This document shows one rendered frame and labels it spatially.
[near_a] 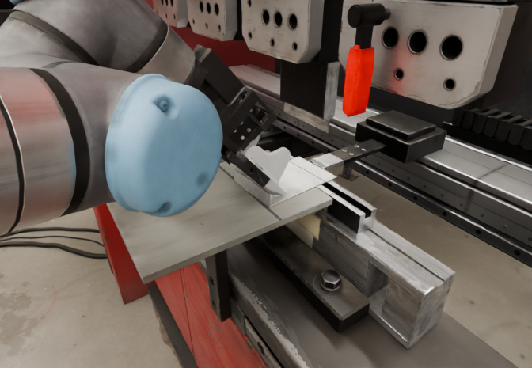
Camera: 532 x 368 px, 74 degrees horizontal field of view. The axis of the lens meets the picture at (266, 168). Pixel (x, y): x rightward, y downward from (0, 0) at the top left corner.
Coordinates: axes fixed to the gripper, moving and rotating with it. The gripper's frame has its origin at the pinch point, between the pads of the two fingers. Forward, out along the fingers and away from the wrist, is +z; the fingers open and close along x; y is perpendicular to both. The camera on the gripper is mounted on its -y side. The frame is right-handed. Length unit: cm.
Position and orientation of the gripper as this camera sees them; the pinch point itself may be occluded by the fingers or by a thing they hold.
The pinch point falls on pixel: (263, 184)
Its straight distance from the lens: 50.8
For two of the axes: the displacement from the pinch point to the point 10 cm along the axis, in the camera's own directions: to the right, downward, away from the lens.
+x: -5.5, -4.1, 7.3
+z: 5.4, 4.9, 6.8
